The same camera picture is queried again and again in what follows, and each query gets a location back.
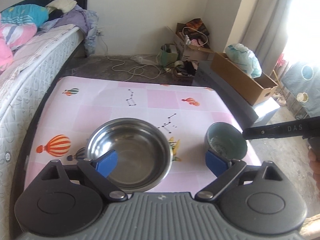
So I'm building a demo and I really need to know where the white cable on floor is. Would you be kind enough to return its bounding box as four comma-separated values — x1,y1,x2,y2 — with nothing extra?
96,29,163,82

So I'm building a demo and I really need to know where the teal ceramic bowl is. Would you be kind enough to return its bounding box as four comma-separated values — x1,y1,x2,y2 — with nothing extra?
204,122,248,159

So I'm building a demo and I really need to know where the small steel bowl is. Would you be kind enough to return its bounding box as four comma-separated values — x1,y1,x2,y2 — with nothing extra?
86,118,173,194

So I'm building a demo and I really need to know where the pink striped blanket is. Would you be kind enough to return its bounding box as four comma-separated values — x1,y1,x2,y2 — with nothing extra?
1,12,37,73

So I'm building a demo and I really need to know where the purple bedsheet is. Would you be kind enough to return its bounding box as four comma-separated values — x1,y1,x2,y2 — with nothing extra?
40,5,99,57

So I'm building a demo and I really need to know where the open cardboard box with clutter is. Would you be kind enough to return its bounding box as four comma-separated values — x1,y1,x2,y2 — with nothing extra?
167,18,214,63

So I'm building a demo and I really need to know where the blue patterned cloth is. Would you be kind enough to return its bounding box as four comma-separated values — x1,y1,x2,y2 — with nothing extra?
281,63,319,117

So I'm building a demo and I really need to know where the teal white plastic bag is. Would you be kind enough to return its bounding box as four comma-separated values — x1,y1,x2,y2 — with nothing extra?
225,43,262,79

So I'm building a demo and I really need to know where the white quilted mattress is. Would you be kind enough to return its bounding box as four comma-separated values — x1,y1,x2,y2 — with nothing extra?
1,24,84,239

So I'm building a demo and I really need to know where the grey curtain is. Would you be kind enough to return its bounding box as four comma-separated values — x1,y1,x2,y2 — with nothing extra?
241,0,292,75

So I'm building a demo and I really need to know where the person's right hand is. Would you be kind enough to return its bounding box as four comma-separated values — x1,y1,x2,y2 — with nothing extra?
308,147,320,182

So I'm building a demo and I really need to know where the green paper bag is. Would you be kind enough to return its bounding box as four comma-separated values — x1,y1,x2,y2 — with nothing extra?
160,43,178,67

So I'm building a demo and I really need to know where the pink patterned tablecloth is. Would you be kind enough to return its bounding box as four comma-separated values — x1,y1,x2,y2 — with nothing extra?
23,75,263,194

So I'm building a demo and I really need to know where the teal pillow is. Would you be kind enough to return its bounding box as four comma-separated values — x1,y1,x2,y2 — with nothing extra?
1,4,49,28

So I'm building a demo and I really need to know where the long brown cardboard box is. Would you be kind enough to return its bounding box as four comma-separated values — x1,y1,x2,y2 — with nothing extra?
211,53,278,106

